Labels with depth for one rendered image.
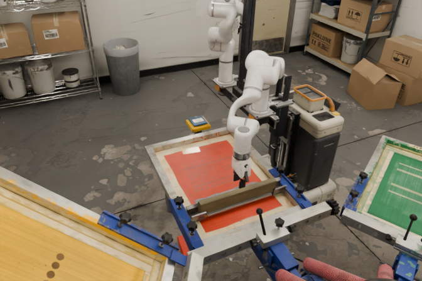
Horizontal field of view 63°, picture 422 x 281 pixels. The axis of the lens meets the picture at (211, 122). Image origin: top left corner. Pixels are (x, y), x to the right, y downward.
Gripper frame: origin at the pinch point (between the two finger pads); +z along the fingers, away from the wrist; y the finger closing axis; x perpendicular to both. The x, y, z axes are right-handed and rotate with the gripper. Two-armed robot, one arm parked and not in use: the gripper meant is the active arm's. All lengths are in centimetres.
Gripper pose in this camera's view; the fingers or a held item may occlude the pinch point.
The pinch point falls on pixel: (239, 180)
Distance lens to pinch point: 162.3
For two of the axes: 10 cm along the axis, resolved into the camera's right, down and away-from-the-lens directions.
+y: -4.1, -5.0, 7.6
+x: -9.1, 2.1, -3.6
